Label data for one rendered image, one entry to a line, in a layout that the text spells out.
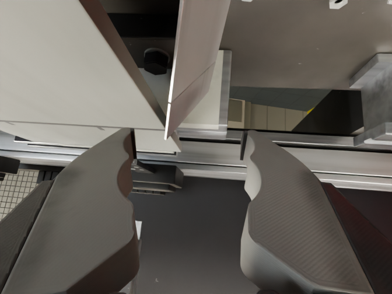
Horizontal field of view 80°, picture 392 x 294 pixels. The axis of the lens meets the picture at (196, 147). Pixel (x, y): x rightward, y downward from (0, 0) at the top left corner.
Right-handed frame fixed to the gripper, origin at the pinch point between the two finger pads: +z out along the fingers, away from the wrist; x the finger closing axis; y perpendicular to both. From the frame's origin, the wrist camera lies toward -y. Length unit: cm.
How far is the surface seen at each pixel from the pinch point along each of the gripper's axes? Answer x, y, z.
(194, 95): 0.5, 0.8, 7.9
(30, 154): -37, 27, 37
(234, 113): 48, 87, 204
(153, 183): -6.5, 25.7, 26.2
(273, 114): 92, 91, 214
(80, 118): -8.2, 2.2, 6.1
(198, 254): 4, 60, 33
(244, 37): 6.1, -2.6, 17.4
